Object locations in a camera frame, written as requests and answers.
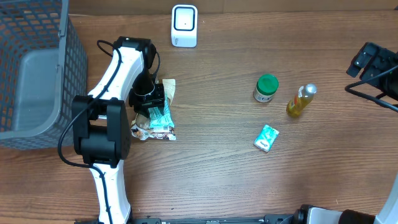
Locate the teal snack bar wrapper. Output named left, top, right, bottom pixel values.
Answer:
left=149, top=98, right=175, bottom=128

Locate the beige PanTree snack pouch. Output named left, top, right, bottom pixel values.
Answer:
left=131, top=79, right=177, bottom=141

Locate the yellow liquid bottle silver cap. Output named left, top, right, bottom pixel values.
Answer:
left=286, top=83, right=317, bottom=118

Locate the green lid white jar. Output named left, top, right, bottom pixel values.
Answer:
left=253, top=74, right=279, bottom=103

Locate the teal tissue pack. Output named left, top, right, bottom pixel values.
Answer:
left=254, top=124, right=279, bottom=152

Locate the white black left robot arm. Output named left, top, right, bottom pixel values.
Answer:
left=66, top=36, right=165, bottom=223

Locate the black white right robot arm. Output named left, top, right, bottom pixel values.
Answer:
left=291, top=42, right=397, bottom=223

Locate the grey plastic mesh basket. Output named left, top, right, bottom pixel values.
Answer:
left=1, top=0, right=88, bottom=150

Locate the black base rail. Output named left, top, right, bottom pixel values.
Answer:
left=74, top=213, right=299, bottom=224

